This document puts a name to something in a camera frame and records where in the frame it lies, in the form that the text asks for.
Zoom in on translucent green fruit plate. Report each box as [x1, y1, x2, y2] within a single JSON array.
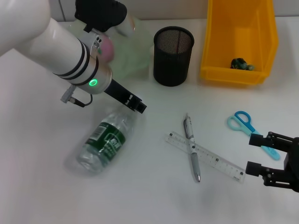
[[63, 18, 152, 80]]

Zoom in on grey click pen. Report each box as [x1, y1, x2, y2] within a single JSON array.
[[183, 113, 201, 183]]

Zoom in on transparent plastic ruler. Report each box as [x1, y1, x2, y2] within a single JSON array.
[[164, 131, 246, 183]]

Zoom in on yellow plastic bin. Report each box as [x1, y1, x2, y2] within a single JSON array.
[[199, 0, 279, 85]]

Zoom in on water bottle with green label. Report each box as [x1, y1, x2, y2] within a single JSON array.
[[76, 108, 141, 175]]

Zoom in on black mesh pen holder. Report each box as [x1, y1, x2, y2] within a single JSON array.
[[153, 26, 195, 87]]

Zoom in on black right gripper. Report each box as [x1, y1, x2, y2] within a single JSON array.
[[245, 132, 299, 193]]

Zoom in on blue and teal scissors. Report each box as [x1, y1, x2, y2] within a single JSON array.
[[227, 111, 281, 161]]

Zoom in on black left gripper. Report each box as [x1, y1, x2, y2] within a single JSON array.
[[104, 79, 148, 114]]

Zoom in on pink toy peach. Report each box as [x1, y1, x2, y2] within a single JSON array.
[[98, 37, 115, 63]]

